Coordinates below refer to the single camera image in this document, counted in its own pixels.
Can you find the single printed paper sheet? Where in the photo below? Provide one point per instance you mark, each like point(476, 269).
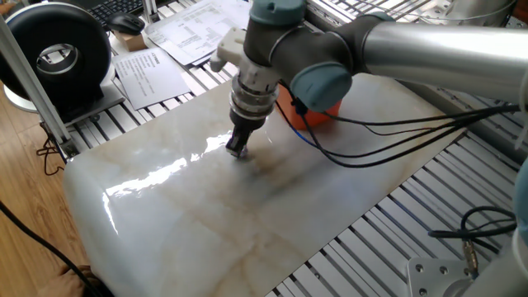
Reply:
point(148, 78)

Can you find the short metal stand post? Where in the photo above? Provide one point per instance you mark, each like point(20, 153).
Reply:
point(150, 10)

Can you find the tiny cardboard box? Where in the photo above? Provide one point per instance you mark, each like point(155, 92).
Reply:
point(132, 41)

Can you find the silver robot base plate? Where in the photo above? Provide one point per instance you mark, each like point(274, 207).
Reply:
point(433, 276)

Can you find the orange trash can grey rim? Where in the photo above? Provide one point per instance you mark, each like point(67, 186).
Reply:
point(313, 117)

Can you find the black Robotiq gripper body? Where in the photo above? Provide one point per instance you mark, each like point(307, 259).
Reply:
point(247, 121)

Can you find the aluminium frame post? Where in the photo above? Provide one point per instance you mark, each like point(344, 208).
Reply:
point(33, 90)

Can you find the perforated metal plate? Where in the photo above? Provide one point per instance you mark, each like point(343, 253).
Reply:
point(437, 8)

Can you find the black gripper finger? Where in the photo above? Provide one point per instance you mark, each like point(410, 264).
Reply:
point(244, 142)
point(233, 142)

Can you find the black computer mouse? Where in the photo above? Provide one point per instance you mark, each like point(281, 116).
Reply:
point(125, 22)

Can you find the black keyboard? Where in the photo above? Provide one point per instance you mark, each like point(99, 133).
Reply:
point(115, 8)

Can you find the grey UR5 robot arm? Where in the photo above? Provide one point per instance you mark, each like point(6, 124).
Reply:
point(371, 49)

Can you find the stack of printed papers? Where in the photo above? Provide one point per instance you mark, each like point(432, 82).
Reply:
point(189, 33)

